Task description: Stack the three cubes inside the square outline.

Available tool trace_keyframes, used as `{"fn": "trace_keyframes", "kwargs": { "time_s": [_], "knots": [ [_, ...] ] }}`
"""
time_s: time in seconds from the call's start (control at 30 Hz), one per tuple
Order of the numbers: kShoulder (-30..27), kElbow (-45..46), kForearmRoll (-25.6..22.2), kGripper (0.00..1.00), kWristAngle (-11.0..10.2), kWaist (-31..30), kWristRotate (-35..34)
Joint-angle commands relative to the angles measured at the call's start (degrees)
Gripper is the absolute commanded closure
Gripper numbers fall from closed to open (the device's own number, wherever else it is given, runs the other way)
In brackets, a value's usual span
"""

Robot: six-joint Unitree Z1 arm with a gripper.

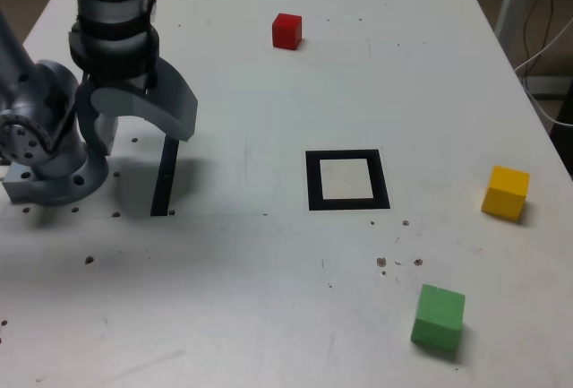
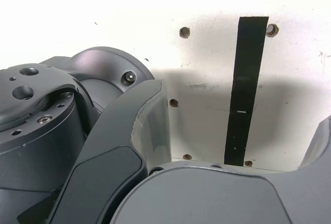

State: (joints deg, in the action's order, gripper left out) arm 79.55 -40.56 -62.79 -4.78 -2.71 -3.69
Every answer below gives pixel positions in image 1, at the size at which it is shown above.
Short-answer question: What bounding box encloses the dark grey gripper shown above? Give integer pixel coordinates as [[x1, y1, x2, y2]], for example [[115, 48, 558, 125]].
[[74, 58, 199, 157]]

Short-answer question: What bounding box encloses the red cube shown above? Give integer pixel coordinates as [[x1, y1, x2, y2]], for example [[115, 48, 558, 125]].
[[271, 13, 303, 51]]

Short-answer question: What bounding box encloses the green cube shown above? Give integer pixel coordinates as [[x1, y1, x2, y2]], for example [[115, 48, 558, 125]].
[[410, 283, 466, 354]]

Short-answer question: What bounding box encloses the yellow cube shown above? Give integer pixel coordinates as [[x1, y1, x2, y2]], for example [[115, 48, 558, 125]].
[[481, 165, 531, 221]]

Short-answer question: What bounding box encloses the black tape square outline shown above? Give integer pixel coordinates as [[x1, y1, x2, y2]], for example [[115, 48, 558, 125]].
[[304, 149, 391, 212]]

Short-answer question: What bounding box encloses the black tape strip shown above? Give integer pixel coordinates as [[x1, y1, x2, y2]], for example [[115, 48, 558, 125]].
[[150, 136, 180, 218]]

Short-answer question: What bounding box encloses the white cable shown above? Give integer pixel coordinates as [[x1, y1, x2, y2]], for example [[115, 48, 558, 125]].
[[514, 18, 573, 128]]

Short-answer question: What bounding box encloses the thin black cable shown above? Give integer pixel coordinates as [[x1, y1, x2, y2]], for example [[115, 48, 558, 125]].
[[522, 0, 560, 66]]

